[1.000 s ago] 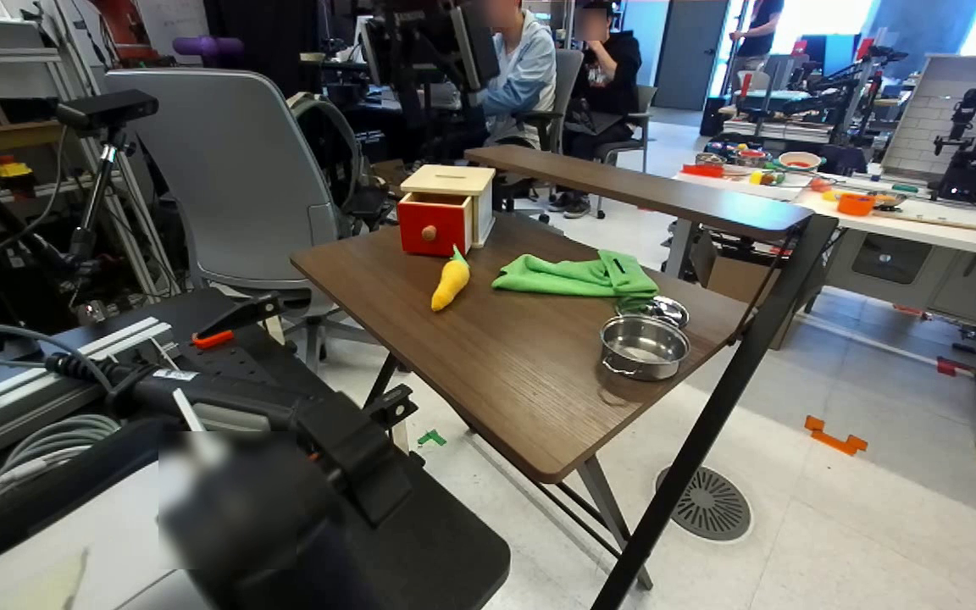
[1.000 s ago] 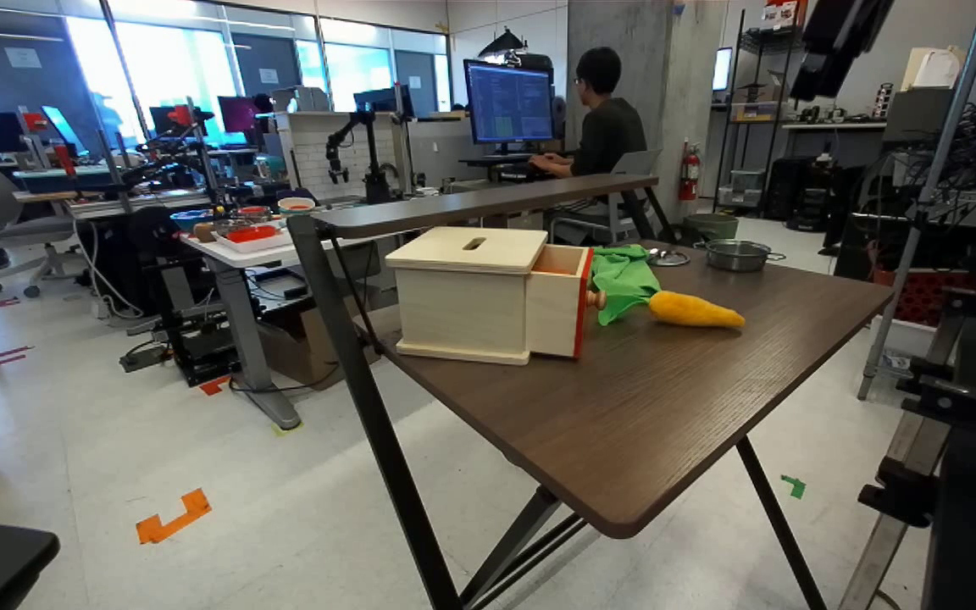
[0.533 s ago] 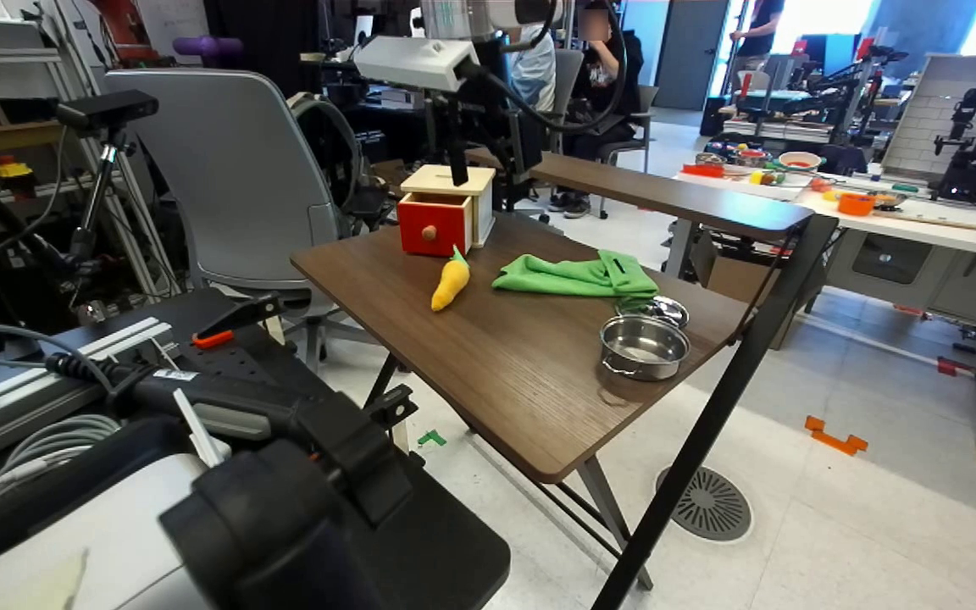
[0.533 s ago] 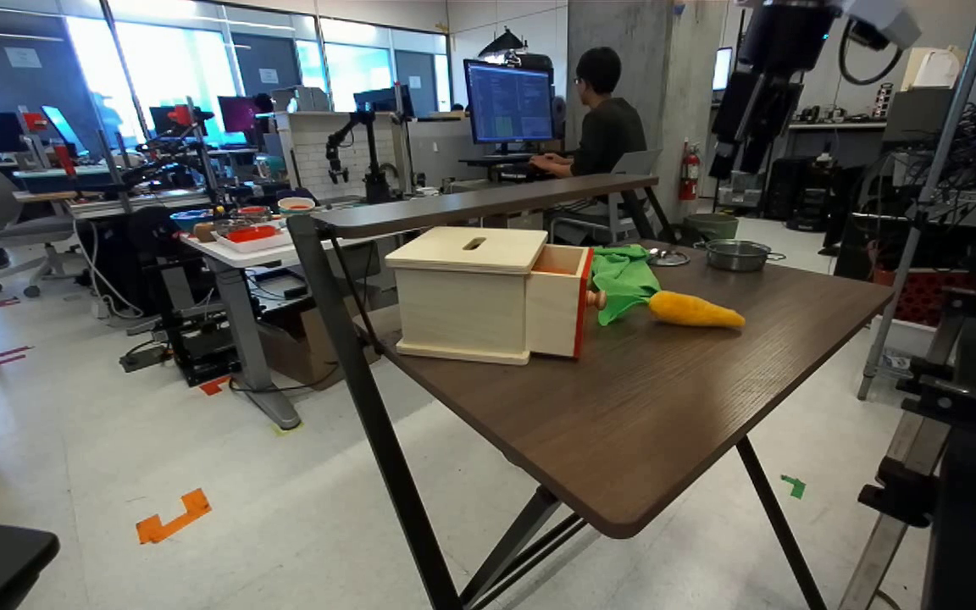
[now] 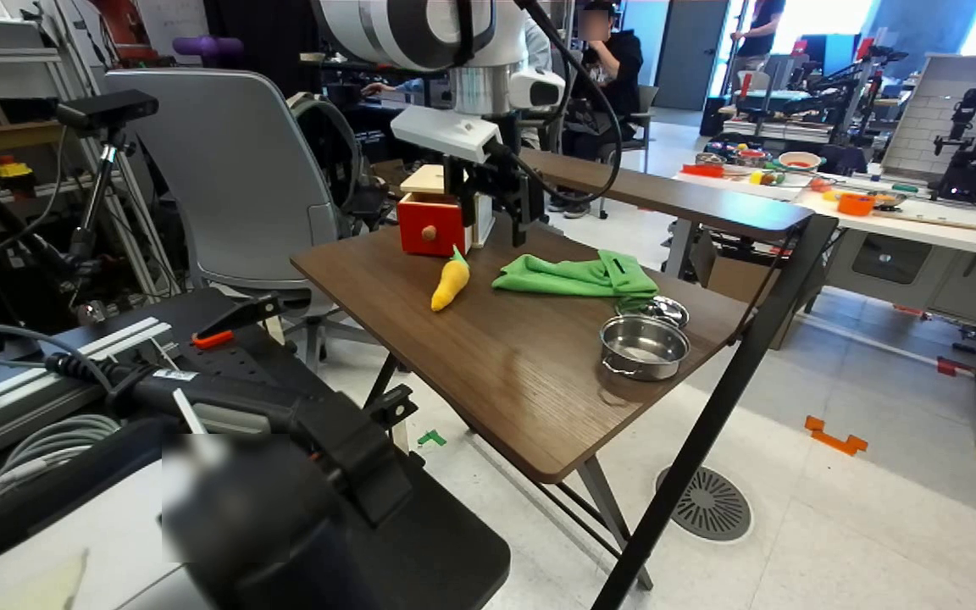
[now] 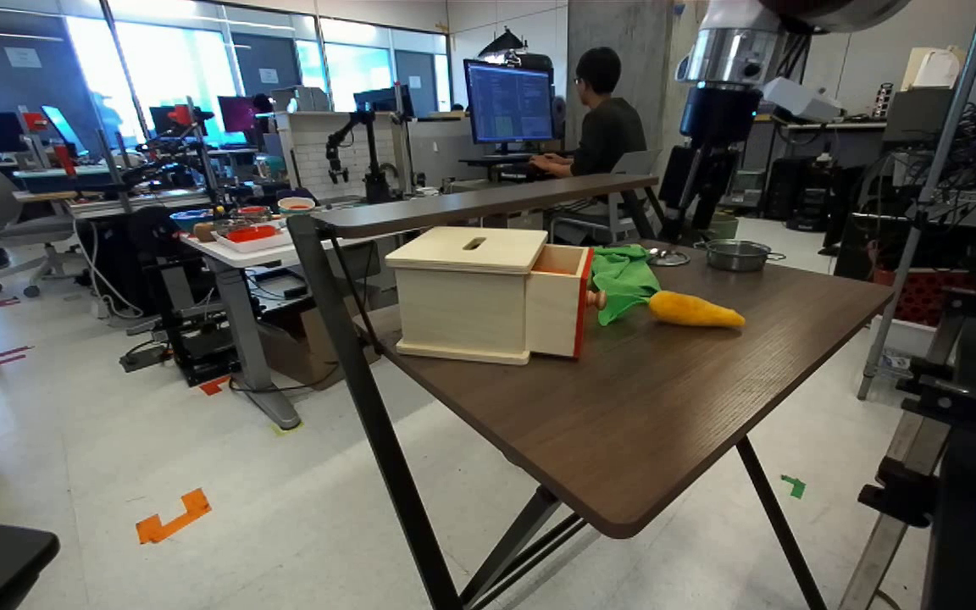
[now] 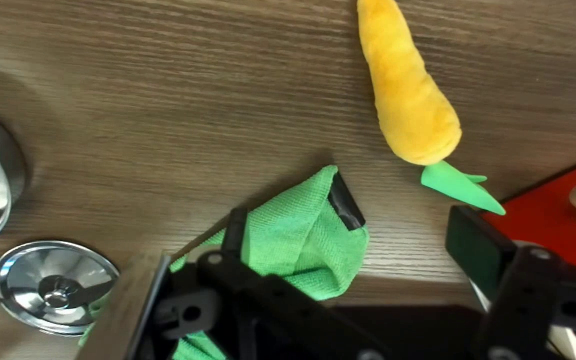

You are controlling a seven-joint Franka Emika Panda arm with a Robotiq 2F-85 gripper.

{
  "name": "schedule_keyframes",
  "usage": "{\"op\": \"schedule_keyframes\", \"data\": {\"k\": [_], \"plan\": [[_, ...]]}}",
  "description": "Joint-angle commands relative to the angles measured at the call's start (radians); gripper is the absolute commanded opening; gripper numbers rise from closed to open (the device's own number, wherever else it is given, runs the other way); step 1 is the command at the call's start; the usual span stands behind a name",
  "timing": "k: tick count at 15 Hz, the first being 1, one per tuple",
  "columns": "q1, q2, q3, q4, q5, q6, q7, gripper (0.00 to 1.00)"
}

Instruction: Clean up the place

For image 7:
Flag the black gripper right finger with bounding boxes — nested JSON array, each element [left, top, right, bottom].
[[446, 206, 576, 360]]

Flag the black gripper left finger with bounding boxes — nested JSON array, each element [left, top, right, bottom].
[[195, 171, 368, 316]]

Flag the green cloth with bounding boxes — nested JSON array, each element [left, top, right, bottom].
[[166, 164, 372, 360]]

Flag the yellow plush carrot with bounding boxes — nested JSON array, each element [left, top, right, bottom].
[[357, 0, 509, 216]]

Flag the red wooden drawer box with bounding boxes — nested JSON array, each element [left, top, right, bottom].
[[485, 152, 576, 273]]

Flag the steel lid with knob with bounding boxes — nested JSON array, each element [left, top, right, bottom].
[[0, 238, 123, 336]]

